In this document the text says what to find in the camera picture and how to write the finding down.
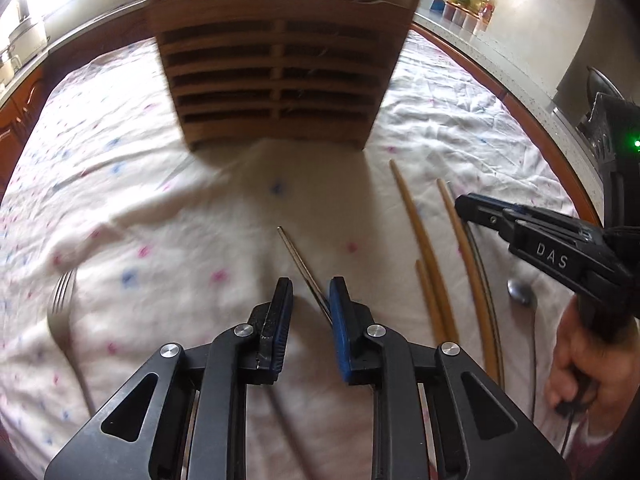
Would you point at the person's right forearm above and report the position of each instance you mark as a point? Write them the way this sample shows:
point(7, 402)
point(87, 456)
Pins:
point(595, 445)

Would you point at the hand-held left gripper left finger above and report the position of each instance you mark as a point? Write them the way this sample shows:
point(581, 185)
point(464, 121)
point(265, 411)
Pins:
point(280, 320)

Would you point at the white spice jar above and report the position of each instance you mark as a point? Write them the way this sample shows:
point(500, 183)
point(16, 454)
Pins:
point(472, 21)
point(459, 15)
point(447, 9)

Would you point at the thin metal chopstick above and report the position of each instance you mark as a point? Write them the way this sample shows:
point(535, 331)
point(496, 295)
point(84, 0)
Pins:
point(300, 265)

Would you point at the wooden chopstick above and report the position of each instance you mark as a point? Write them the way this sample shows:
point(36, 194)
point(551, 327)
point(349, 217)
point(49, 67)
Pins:
point(415, 220)
point(465, 255)
point(426, 290)

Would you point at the clear oil bottle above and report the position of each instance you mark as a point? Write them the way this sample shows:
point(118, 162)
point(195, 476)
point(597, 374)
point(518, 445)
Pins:
point(479, 1)

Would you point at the wooden base cabinet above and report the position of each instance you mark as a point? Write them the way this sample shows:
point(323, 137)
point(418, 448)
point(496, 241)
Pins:
point(20, 110)

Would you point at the white dotted tablecloth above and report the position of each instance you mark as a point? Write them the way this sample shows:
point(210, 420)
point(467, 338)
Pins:
point(150, 185)

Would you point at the wooden utensil holder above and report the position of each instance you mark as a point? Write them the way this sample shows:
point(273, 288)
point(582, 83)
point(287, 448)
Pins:
point(225, 110)

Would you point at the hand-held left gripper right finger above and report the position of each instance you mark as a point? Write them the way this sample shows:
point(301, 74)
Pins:
point(340, 320)

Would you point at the metal spoon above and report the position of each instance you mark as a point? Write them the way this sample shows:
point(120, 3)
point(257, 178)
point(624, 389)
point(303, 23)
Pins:
point(520, 292)

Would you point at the small white appliance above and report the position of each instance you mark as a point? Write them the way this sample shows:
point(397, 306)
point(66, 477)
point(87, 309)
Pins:
point(7, 67)

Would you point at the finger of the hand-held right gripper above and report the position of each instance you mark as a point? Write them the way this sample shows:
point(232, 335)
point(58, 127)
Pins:
point(480, 207)

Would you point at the metal fork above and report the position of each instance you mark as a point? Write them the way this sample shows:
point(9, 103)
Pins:
point(62, 310)

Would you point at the person's right hand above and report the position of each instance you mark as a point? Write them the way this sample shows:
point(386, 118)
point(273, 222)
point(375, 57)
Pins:
point(570, 355)

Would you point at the white rice cooker pot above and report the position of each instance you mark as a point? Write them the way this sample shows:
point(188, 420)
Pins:
point(27, 35)

